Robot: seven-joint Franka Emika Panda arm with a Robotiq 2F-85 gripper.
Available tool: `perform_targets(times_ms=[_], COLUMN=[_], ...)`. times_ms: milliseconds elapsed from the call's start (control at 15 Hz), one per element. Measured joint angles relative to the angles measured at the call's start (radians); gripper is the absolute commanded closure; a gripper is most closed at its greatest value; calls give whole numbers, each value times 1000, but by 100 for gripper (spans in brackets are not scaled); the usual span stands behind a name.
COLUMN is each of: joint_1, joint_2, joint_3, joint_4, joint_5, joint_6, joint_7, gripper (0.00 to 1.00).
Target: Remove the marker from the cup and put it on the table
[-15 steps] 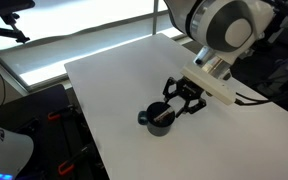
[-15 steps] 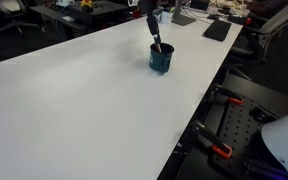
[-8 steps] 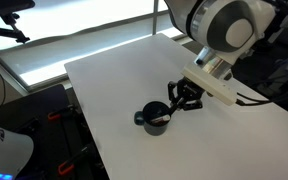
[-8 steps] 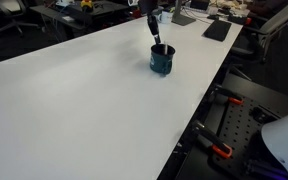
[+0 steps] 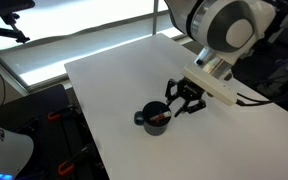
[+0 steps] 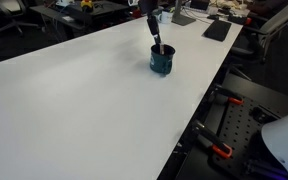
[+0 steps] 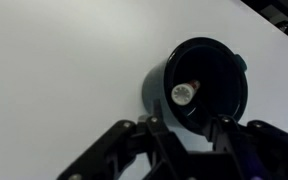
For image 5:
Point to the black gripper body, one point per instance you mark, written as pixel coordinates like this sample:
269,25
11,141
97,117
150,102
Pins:
189,90

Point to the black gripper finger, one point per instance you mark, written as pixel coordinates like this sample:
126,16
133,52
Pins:
190,108
168,95

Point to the white marker with red cap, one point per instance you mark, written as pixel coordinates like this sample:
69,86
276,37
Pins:
160,116

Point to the dark teal mug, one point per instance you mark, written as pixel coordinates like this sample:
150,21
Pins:
155,128

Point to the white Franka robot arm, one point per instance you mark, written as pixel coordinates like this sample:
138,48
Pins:
224,23

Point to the white robot base blue light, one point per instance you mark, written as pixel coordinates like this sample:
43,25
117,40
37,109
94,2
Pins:
7,150

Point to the dark background equipment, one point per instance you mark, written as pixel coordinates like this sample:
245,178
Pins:
284,83

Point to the black adjustable stand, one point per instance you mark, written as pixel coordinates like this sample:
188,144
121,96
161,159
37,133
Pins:
4,6

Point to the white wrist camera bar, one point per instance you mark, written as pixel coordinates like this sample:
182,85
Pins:
210,86

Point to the grey window frame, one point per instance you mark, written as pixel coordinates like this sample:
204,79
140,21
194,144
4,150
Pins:
155,16

